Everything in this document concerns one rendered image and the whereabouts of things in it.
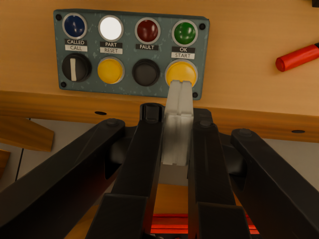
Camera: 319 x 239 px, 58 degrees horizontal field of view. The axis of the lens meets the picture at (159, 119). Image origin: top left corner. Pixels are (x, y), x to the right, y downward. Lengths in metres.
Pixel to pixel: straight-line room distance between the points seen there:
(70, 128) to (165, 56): 1.04
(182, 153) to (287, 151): 1.15
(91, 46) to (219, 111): 0.15
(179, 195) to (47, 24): 0.27
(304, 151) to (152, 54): 1.09
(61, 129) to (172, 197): 0.96
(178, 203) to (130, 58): 0.20
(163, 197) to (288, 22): 0.26
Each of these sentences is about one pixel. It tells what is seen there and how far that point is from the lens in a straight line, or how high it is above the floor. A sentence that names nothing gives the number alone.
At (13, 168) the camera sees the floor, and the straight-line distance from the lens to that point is 1.37.
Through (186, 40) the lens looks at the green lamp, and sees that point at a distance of 0.28.
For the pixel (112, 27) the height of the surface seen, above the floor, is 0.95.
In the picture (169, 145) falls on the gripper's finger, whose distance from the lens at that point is 0.15.
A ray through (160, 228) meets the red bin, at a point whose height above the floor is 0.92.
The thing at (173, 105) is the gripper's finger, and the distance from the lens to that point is 0.16.
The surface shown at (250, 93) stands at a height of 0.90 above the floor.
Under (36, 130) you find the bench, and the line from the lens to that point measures 1.17.
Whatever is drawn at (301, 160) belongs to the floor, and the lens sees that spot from 1.31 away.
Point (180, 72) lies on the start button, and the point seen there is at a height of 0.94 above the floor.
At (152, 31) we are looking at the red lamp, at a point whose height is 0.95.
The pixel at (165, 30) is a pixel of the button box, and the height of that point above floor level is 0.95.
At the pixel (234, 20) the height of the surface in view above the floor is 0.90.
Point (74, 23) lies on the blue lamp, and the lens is 0.30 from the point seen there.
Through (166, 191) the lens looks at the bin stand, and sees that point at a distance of 0.40.
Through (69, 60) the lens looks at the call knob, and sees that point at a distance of 0.30.
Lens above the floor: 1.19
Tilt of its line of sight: 77 degrees down
